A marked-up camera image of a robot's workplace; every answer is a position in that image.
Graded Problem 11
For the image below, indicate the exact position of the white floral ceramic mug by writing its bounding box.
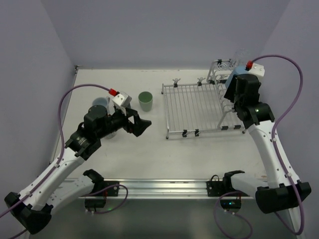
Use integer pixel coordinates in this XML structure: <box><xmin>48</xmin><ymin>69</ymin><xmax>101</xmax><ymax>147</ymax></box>
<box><xmin>104</xmin><ymin>129</ymin><xmax>117</xmax><ymax>139</ymax></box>

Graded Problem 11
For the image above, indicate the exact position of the grey ceramic mug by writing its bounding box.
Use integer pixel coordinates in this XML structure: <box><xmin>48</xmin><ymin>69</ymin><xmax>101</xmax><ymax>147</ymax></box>
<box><xmin>92</xmin><ymin>97</ymin><xmax>110</xmax><ymax>112</ymax></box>

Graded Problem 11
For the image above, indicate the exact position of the light blue plastic cup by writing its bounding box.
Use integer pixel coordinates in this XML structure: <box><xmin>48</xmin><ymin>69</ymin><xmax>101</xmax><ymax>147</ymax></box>
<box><xmin>225</xmin><ymin>65</ymin><xmax>247</xmax><ymax>89</ymax></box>

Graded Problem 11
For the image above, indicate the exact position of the light green plastic cup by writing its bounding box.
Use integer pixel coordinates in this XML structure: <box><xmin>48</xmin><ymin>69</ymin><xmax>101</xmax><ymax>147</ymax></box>
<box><xmin>138</xmin><ymin>91</ymin><xmax>153</xmax><ymax>112</ymax></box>

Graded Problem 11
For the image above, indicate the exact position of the dark blue ceramic mug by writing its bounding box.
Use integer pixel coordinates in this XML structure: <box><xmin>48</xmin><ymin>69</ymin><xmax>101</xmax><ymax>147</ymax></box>
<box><xmin>124</xmin><ymin>103</ymin><xmax>131</xmax><ymax>110</ymax></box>

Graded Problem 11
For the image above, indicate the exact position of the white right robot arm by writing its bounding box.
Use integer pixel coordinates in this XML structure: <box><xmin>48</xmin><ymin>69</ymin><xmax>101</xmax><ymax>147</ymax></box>
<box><xmin>223</xmin><ymin>74</ymin><xmax>312</xmax><ymax>214</ymax></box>

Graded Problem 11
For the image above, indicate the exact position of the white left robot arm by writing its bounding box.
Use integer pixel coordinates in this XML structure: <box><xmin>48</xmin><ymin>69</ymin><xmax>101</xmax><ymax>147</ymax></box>
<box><xmin>4</xmin><ymin>105</ymin><xmax>152</xmax><ymax>235</ymax></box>

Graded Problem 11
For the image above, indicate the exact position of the clear glass tumbler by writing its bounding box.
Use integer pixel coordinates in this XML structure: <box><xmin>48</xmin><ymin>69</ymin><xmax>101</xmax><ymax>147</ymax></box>
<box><xmin>229</xmin><ymin>48</ymin><xmax>250</xmax><ymax>67</ymax></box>

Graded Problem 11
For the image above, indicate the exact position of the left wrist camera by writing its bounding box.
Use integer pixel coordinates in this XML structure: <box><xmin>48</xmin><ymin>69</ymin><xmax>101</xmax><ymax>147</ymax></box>
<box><xmin>108</xmin><ymin>89</ymin><xmax>132</xmax><ymax>115</ymax></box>

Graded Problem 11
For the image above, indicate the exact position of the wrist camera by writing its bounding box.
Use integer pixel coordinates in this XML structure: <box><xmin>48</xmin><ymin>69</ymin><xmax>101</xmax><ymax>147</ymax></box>
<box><xmin>108</xmin><ymin>89</ymin><xmax>132</xmax><ymax>115</ymax></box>
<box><xmin>245</xmin><ymin>61</ymin><xmax>265</xmax><ymax>79</ymax></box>

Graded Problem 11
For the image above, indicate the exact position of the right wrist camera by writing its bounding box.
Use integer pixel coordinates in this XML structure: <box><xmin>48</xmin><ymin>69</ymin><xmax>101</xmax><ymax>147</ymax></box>
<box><xmin>245</xmin><ymin>61</ymin><xmax>265</xmax><ymax>79</ymax></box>

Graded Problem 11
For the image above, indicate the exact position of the silver wire dish rack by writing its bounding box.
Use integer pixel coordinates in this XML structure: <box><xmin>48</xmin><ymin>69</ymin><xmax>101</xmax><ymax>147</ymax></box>
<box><xmin>161</xmin><ymin>59</ymin><xmax>246</xmax><ymax>139</ymax></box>

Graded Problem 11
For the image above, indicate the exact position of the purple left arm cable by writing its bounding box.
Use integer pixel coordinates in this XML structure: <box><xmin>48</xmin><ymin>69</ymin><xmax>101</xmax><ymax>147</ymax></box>
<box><xmin>0</xmin><ymin>84</ymin><xmax>110</xmax><ymax>237</ymax></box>

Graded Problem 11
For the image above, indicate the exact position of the aluminium mounting rail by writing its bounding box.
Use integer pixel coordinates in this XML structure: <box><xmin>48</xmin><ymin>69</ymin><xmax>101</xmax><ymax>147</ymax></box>
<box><xmin>72</xmin><ymin>178</ymin><xmax>260</xmax><ymax>200</ymax></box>

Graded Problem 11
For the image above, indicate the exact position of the black left base bracket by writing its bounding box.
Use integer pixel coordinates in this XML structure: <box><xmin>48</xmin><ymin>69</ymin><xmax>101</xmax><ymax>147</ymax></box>
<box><xmin>82</xmin><ymin>168</ymin><xmax>120</xmax><ymax>214</ymax></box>

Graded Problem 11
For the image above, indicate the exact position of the black base bracket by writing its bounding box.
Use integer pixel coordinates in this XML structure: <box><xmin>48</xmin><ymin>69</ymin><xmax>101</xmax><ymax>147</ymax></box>
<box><xmin>82</xmin><ymin>168</ymin><xmax>120</xmax><ymax>214</ymax></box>
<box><xmin>206</xmin><ymin>170</ymin><xmax>244</xmax><ymax>212</ymax></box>

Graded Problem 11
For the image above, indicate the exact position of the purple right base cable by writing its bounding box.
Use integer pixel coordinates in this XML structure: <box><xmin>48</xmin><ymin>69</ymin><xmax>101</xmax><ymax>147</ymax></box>
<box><xmin>214</xmin><ymin>191</ymin><xmax>254</xmax><ymax>239</ymax></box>

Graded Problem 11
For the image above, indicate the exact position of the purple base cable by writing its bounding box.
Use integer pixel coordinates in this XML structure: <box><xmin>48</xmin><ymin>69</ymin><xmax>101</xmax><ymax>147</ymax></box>
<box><xmin>214</xmin><ymin>191</ymin><xmax>254</xmax><ymax>239</ymax></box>
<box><xmin>86</xmin><ymin>181</ymin><xmax>130</xmax><ymax>215</ymax></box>

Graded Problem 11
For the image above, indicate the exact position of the black right base bracket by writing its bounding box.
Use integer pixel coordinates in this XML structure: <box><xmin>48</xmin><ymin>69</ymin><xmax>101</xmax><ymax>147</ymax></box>
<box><xmin>206</xmin><ymin>170</ymin><xmax>244</xmax><ymax>212</ymax></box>

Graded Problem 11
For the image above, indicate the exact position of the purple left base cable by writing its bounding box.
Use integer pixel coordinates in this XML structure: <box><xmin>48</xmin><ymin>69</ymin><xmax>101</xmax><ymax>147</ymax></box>
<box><xmin>86</xmin><ymin>181</ymin><xmax>130</xmax><ymax>215</ymax></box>

